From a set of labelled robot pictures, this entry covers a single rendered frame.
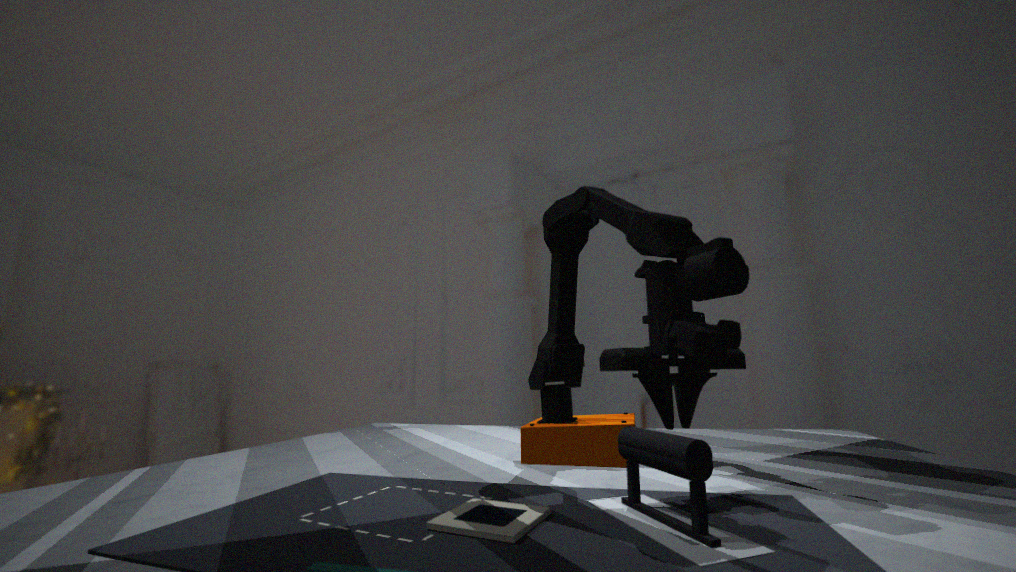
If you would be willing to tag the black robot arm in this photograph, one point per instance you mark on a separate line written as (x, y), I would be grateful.
(703, 271)

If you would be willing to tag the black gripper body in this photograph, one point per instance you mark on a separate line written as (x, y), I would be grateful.
(649, 359)

